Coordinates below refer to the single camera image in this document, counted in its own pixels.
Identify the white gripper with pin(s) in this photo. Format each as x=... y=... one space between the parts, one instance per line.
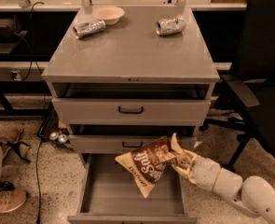
x=203 y=173

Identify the brown sea salt chip bag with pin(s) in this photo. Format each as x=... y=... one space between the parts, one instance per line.
x=147 y=164

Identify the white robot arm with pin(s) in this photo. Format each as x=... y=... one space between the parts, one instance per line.
x=254 y=196

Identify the grey bottom drawer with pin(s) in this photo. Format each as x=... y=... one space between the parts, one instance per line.
x=110 y=196

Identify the grey drawer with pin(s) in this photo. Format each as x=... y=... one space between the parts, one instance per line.
x=108 y=144
x=110 y=196
x=131 y=112

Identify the grey middle drawer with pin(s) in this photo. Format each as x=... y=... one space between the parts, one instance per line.
x=108 y=144

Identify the grey drawer cabinet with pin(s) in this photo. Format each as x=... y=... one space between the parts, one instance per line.
x=129 y=60

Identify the grey top drawer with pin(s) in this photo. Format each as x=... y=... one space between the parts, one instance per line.
x=131 y=112

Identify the black office chair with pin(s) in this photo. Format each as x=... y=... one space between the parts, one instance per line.
x=248 y=88

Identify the silver cans on floor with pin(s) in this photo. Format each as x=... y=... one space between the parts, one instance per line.
x=58 y=137

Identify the silver green can right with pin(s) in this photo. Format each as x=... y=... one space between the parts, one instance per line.
x=170 y=26

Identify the silver can left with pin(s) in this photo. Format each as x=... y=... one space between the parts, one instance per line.
x=88 y=28

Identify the beige paper bowl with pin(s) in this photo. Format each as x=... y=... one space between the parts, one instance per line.
x=110 y=15

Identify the tan sneaker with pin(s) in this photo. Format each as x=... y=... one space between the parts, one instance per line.
x=12 y=200

